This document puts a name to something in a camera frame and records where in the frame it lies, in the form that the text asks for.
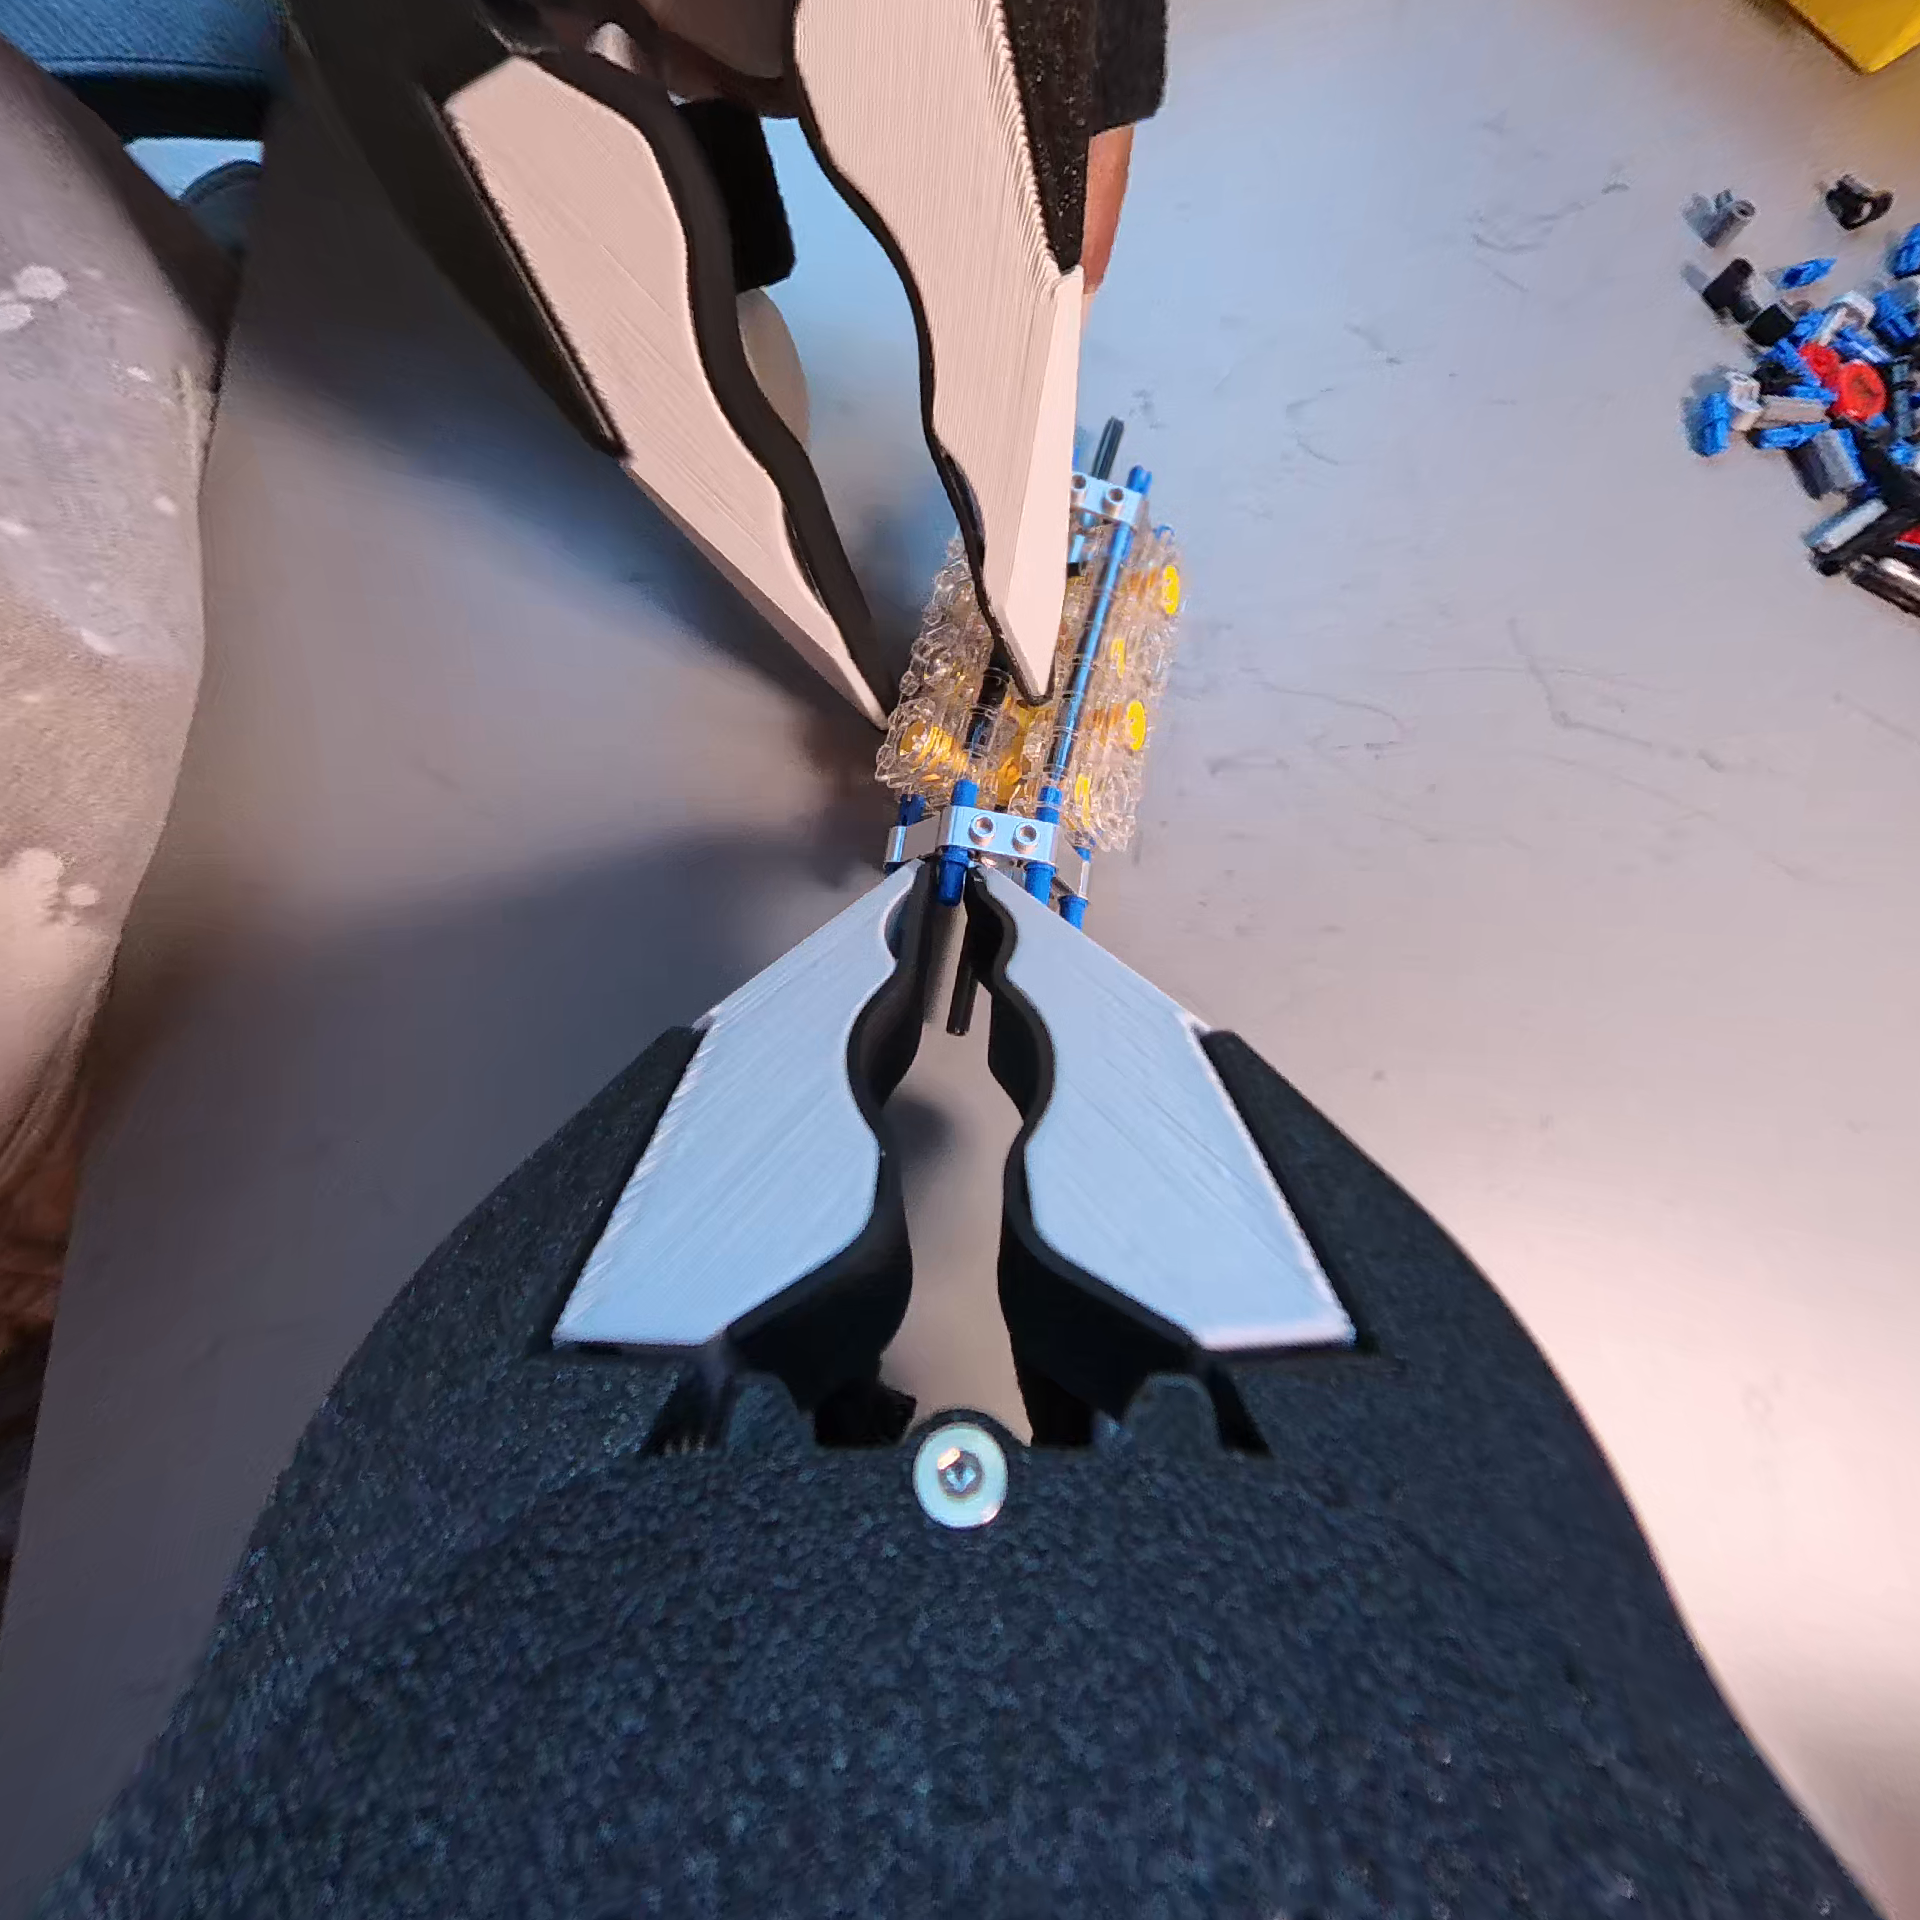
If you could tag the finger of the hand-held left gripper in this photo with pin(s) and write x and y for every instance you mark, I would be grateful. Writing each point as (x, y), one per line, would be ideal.
(600, 225)
(960, 225)

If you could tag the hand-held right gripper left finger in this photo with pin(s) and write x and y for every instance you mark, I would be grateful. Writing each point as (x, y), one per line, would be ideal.
(733, 1185)

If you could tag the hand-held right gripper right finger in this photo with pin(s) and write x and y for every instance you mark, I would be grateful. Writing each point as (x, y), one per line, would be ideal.
(1170, 1185)

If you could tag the grey perforated toy plate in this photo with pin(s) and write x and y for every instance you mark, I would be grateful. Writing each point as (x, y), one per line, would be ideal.
(996, 827)

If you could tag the clear toy brick engine model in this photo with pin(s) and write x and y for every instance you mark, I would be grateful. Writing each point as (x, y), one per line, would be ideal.
(1108, 661)

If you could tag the grey desk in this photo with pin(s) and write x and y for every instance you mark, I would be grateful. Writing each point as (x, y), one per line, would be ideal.
(1425, 749)

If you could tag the person's left hand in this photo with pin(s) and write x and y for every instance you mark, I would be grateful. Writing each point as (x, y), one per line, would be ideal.
(1113, 194)

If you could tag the person in grey hoodie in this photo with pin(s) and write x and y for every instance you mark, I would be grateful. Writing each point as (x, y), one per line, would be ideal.
(90, 524)

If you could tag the small grey toy connector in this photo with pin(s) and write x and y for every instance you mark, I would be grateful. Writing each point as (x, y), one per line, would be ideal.
(1723, 218)

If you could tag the pile of mixed toy parts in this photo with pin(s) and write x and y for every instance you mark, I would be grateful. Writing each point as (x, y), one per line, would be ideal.
(1828, 405)

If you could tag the small black toy connector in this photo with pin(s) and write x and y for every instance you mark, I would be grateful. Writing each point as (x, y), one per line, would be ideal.
(1857, 199)

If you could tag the yellow bin with black parts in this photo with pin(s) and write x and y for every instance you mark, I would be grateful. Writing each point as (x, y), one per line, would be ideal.
(1868, 28)

